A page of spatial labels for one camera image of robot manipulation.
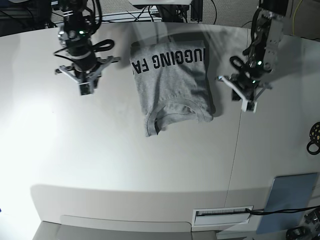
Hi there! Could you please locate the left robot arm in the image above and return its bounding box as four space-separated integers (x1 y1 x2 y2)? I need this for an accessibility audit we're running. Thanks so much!
218 0 289 102

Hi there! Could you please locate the blue-grey pad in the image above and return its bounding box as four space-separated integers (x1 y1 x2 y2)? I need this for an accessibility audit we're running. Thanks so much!
256 172 318 235

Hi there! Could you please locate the black frame post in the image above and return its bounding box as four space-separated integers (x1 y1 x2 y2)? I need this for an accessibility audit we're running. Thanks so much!
190 0 203 23

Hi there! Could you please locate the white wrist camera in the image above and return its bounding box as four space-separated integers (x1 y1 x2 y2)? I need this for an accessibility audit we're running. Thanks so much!
78 82 94 96
241 99 258 113

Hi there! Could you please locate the yellow cable on floor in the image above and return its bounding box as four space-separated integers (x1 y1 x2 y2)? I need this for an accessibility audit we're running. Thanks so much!
291 0 305 36

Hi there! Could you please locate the black cable at table edge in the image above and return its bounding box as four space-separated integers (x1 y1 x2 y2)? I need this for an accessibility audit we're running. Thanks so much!
246 206 320 216

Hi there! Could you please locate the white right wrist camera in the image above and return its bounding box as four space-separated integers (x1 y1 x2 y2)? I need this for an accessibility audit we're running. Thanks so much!
78 82 94 96

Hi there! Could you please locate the black ring object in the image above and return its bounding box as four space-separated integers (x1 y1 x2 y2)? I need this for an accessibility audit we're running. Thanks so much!
306 141 320 156

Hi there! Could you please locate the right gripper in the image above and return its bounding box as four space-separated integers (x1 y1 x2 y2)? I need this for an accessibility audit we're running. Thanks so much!
54 39 120 87

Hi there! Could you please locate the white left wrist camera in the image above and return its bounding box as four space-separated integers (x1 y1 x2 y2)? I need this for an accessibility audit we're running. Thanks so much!
241 99 258 113

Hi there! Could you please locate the black yellow patterned object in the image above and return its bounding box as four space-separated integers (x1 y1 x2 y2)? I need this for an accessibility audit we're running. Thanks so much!
309 122 320 147

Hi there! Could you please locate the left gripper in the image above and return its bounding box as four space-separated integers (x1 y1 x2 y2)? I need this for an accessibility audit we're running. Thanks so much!
217 67 272 102

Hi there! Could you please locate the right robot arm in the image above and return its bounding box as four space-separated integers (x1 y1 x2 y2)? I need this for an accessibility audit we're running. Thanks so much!
53 0 120 95

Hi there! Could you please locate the white cable grommet slot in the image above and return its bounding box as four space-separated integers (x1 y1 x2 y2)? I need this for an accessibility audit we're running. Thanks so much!
191 206 253 227

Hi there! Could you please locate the grey T-shirt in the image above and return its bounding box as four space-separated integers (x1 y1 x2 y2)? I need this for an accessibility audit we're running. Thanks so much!
130 40 214 137

